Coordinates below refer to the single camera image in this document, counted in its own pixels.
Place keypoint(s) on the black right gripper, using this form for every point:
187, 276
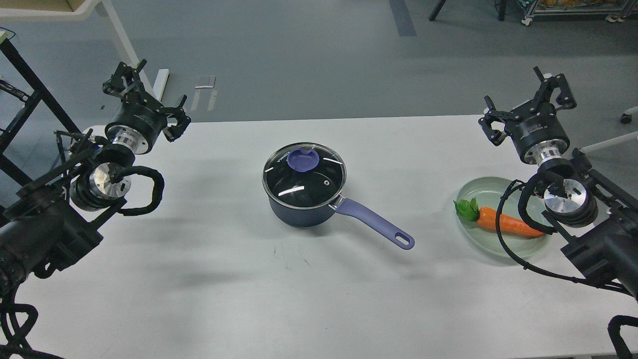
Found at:
539, 126

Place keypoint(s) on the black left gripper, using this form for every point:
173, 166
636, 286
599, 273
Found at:
134, 125

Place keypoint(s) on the glass lid with blue knob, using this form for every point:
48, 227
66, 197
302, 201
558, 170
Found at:
304, 175

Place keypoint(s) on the blue saucepan with handle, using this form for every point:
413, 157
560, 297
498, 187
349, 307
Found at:
342, 205

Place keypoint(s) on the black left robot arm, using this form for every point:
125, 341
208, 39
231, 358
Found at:
57, 218

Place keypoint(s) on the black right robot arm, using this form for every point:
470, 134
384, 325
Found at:
596, 217

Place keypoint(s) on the pale green plate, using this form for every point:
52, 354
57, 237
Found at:
475, 207

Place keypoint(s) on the wheeled cart in background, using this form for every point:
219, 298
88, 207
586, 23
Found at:
614, 11

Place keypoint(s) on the black metal rack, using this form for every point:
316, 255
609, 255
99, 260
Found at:
40, 94

